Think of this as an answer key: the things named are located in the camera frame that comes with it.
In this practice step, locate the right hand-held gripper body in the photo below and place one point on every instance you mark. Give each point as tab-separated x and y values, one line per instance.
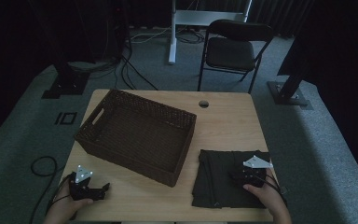
254	175

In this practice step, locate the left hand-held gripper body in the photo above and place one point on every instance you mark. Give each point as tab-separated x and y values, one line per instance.
82	189

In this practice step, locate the dark cloth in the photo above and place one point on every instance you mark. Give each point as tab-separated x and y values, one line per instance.
214	183

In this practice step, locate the brown woven basket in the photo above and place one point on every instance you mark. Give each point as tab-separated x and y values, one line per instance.
136	140

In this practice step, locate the person's left hand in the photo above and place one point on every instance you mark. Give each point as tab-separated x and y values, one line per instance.
65	207

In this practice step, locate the person's right hand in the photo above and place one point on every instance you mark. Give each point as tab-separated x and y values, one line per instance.
270	199

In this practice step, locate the black folding chair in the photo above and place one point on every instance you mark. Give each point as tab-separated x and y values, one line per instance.
230	53

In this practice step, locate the dark curtain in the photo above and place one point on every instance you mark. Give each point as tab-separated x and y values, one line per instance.
279	15

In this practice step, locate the black stand with base plate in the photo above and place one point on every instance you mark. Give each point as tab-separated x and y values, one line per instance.
66	82
289	90

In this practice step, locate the white metal desk frame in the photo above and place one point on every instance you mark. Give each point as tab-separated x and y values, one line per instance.
174	31

